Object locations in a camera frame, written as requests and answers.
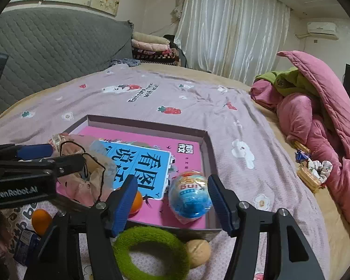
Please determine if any grey quilted headboard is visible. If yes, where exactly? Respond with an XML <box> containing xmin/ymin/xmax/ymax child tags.
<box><xmin>0</xmin><ymin>6</ymin><xmax>135</xmax><ymax>126</ymax></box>

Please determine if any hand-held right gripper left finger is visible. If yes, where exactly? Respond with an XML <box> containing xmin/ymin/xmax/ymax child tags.
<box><xmin>23</xmin><ymin>174</ymin><xmax>139</xmax><ymax>280</ymax></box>

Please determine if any tan biscuit packet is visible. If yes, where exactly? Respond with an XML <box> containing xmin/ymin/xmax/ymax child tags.
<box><xmin>297</xmin><ymin>163</ymin><xmax>323</xmax><ymax>193</ymax></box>
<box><xmin>293</xmin><ymin>140</ymin><xmax>311</xmax><ymax>154</ymax></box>

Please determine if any blue toy egg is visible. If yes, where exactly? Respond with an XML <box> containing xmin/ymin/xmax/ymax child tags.
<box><xmin>168</xmin><ymin>171</ymin><xmax>213</xmax><ymax>225</ymax></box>

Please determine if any walnut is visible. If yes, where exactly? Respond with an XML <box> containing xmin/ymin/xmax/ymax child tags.
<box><xmin>185</xmin><ymin>239</ymin><xmax>212</xmax><ymax>267</ymax></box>

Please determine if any white curtain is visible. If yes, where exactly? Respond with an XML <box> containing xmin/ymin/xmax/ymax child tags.
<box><xmin>173</xmin><ymin>0</ymin><xmax>291</xmax><ymax>84</ymax></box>

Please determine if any grey cardboard box tray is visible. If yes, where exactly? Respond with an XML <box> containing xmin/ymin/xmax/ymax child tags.
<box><xmin>57</xmin><ymin>114</ymin><xmax>224</xmax><ymax>241</ymax></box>

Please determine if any blue candy wrapper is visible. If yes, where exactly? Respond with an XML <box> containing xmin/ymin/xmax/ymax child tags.
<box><xmin>294</xmin><ymin>149</ymin><xmax>310</xmax><ymax>162</ymax></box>

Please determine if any beige sheer scrunchie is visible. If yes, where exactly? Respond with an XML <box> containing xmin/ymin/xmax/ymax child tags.
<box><xmin>49</xmin><ymin>133</ymin><xmax>120</xmax><ymax>207</ymax></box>

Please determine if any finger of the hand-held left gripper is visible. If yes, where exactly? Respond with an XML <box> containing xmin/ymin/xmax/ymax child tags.
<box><xmin>0</xmin><ymin>143</ymin><xmax>53</xmax><ymax>162</ymax></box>
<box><xmin>0</xmin><ymin>154</ymin><xmax>86</xmax><ymax>181</ymax></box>

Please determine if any stack of folded blankets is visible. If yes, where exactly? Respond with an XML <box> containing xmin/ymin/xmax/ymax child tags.
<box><xmin>131</xmin><ymin>31</ymin><xmax>183</xmax><ymax>66</ymax></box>

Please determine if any purple strawberry print bedsheet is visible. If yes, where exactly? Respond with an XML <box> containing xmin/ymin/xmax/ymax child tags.
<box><xmin>0</xmin><ymin>64</ymin><xmax>330</xmax><ymax>280</ymax></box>

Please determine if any white air conditioner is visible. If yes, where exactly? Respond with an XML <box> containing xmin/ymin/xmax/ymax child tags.
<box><xmin>306</xmin><ymin>22</ymin><xmax>337</xmax><ymax>40</ymax></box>

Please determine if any green cloth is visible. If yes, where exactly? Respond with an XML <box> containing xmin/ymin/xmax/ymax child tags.
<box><xmin>255</xmin><ymin>67</ymin><xmax>312</xmax><ymax>97</ymax></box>

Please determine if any dark blue patterned cloth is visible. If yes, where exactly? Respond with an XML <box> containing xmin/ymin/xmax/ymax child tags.
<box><xmin>111</xmin><ymin>58</ymin><xmax>142</xmax><ymax>67</ymax></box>

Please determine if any pink quilt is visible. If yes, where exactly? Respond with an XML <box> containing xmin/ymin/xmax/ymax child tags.
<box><xmin>250</xmin><ymin>50</ymin><xmax>350</xmax><ymax>210</ymax></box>

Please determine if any green fuzzy hair ring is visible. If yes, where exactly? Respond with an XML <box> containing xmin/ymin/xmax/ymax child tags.
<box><xmin>112</xmin><ymin>226</ymin><xmax>191</xmax><ymax>280</ymax></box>

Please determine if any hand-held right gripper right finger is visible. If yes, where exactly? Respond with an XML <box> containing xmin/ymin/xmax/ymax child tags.
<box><xmin>207</xmin><ymin>174</ymin><xmax>324</xmax><ymax>280</ymax></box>

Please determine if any orange mandarin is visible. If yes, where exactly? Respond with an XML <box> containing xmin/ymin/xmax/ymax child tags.
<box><xmin>32</xmin><ymin>209</ymin><xmax>53</xmax><ymax>236</ymax></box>
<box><xmin>130</xmin><ymin>191</ymin><xmax>143</xmax><ymax>213</ymax></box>

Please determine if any blue snack packet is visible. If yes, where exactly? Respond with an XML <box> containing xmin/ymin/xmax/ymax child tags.
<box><xmin>13</xmin><ymin>229</ymin><xmax>43</xmax><ymax>266</ymax></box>

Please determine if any white floral scrunchie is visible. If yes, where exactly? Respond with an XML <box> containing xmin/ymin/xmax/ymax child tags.
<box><xmin>308</xmin><ymin>159</ymin><xmax>333</xmax><ymax>184</ymax></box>

